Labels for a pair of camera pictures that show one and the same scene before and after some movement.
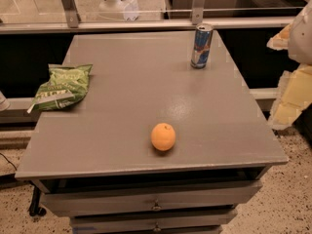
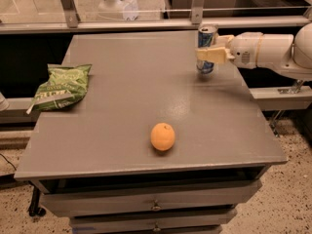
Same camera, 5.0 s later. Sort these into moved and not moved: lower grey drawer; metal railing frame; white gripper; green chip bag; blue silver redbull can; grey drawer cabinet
Moved: white gripper; blue silver redbull can
Not moved: green chip bag; grey drawer cabinet; metal railing frame; lower grey drawer
